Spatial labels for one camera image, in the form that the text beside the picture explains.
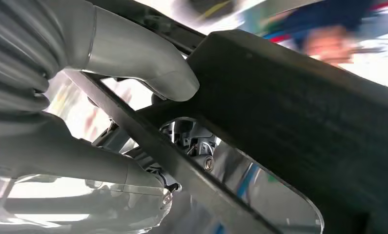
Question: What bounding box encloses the person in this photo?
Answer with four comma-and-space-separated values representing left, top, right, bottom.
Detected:
262, 0, 387, 67

